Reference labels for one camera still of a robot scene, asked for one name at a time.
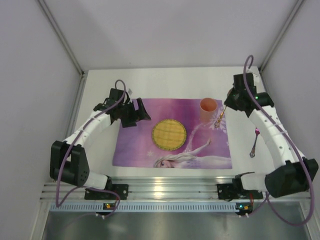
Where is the pink plastic cup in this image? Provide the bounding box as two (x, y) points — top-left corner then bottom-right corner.
(199, 97), (218, 123)

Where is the yellow round woven coaster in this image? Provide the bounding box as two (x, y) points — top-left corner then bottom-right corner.
(151, 118), (187, 151)

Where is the gold fork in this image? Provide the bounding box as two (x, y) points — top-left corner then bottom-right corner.
(214, 106), (227, 129)

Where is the purple Frozen placemat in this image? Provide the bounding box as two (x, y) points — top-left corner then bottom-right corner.
(112, 98), (232, 170)

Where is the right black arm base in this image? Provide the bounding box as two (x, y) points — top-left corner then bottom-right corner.
(216, 183), (263, 202)

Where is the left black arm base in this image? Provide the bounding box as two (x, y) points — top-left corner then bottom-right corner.
(84, 184), (129, 200)

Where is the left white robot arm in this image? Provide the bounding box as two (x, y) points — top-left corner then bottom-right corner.
(49, 88), (151, 190)

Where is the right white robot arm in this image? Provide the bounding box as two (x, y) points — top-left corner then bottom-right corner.
(224, 73), (319, 198)

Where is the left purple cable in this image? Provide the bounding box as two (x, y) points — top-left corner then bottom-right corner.
(55, 79), (127, 218)

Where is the purple cable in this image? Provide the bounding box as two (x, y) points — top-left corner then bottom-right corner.
(243, 54), (315, 227)
(55, 79), (127, 218)

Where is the aluminium mounting rail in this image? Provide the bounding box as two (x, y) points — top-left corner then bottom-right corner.
(39, 176), (310, 202)

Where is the perforated grey cable duct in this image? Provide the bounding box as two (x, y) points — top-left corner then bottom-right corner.
(49, 201), (252, 213)

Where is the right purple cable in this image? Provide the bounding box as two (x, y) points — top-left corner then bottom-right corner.
(243, 54), (315, 227)

